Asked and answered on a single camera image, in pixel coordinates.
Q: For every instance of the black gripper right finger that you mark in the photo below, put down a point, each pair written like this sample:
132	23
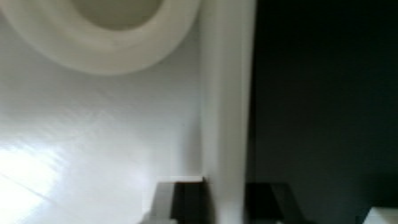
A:
271	204

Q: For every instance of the white square tabletop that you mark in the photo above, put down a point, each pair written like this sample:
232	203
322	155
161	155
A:
125	81

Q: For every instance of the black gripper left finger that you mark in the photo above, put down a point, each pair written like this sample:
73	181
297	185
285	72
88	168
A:
180	203

